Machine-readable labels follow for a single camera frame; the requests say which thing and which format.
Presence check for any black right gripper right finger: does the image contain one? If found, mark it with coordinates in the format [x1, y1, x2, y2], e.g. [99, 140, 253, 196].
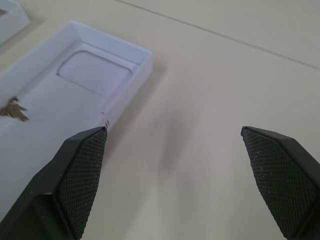
[240, 125, 320, 240]

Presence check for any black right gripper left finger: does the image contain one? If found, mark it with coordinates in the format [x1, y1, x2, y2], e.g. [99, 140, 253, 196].
[0, 126, 108, 240]

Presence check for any white box tray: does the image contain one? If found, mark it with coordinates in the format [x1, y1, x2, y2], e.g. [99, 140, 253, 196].
[0, 19, 154, 221]

